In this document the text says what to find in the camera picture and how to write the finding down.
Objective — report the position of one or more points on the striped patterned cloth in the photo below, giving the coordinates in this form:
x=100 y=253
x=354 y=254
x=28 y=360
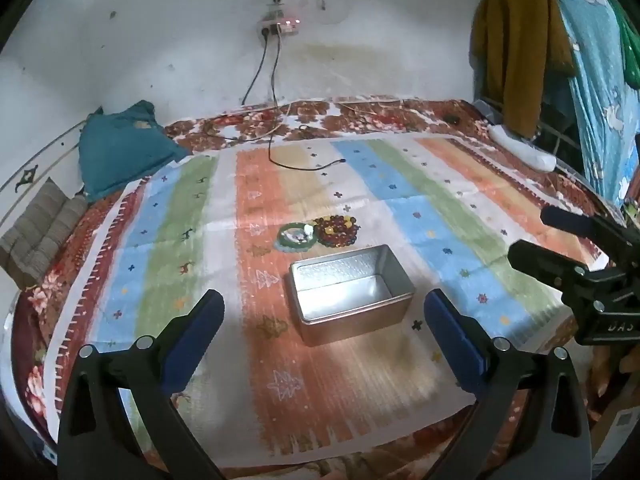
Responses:
x=250 y=200

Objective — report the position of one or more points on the teal pillow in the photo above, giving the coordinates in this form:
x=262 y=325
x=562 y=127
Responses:
x=120 y=150

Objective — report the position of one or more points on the folded striped brown blanket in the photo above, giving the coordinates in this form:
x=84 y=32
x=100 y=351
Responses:
x=40 y=230

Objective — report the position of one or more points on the cardboard box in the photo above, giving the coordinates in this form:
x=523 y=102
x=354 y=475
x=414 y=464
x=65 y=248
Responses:
x=620 y=430

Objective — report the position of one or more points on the mustard hanging garment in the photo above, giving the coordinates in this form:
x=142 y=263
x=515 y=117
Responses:
x=515 y=50

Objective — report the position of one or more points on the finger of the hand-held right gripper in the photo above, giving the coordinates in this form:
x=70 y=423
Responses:
x=575 y=225
x=545 y=262

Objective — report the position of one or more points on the white power strip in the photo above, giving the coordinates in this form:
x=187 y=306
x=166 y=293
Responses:
x=280 y=27

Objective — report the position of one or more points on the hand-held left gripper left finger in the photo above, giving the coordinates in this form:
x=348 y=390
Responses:
x=185 y=355

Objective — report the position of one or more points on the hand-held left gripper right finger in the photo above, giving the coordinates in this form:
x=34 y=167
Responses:
x=452 y=340

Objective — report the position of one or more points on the white bolster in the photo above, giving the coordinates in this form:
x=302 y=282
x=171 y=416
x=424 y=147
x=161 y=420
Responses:
x=525 y=150

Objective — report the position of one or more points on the light blue printed cloth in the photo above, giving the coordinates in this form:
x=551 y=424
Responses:
x=595 y=60

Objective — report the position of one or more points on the silver metal tin box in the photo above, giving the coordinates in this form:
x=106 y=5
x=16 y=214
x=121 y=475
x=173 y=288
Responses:
x=345 y=285

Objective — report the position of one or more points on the green hanging garment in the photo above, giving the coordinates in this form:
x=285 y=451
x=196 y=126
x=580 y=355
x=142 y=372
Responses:
x=631 y=50

